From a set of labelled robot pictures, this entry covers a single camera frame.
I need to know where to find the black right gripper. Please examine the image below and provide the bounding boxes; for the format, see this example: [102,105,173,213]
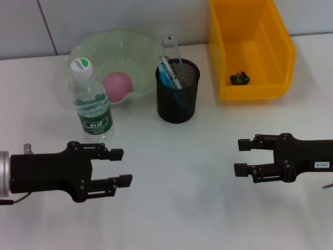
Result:
[233,132,333,184]

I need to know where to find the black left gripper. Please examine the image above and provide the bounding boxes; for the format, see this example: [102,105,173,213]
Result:
[9,141,134,203]

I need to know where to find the green label water bottle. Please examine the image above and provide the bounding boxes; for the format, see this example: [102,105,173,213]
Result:
[69,57,115,143]

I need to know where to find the green plastic wrapper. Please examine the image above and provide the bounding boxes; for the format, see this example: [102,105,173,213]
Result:
[229,71,251,86]

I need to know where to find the pink peach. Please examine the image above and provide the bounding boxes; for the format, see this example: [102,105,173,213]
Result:
[102,71,134,103]

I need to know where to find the silver white pen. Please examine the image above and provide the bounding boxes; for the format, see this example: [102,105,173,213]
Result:
[158,54,196,111]

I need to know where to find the transparent plastic ruler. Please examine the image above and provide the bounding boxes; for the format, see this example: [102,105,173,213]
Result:
[160,34,193,89]

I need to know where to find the black mesh pen cup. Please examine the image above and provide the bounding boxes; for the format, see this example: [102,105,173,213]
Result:
[155,58,200,124]

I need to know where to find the translucent green fruit bowl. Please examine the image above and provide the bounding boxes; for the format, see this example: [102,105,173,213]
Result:
[53,29,165,105]

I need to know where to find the yellow plastic bin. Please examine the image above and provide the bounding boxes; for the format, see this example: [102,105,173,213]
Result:
[208,0,297,101]

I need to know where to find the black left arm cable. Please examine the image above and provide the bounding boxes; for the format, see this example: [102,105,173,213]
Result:
[0,192,32,206]

